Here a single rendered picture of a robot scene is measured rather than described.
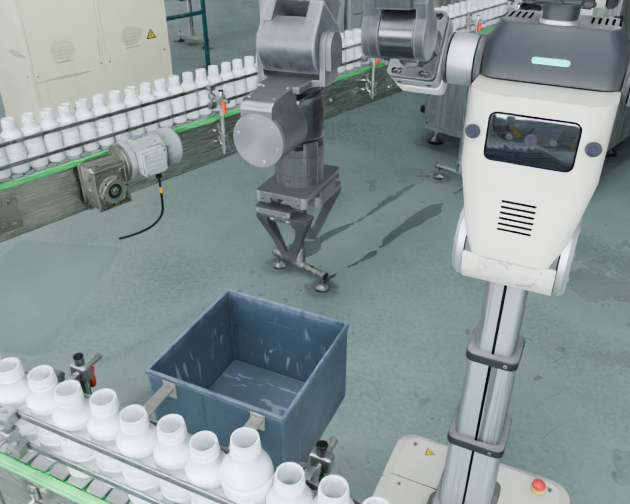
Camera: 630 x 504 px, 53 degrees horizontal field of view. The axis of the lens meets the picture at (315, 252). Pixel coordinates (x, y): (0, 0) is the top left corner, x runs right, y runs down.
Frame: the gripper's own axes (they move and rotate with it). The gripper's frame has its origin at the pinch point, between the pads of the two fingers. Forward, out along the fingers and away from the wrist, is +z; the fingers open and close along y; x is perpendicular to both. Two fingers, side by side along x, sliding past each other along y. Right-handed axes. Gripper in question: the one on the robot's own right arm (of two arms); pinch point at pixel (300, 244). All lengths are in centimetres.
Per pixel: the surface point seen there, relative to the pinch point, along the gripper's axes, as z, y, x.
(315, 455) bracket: 31.2, 5.1, 4.6
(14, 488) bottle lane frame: 47, 20, -43
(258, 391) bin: 66, -35, -28
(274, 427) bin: 48, -11, -11
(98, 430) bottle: 27.9, 16.6, -24.2
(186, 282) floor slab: 138, -154, -139
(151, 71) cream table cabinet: 87, -318, -276
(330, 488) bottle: 26.0, 13.3, 10.3
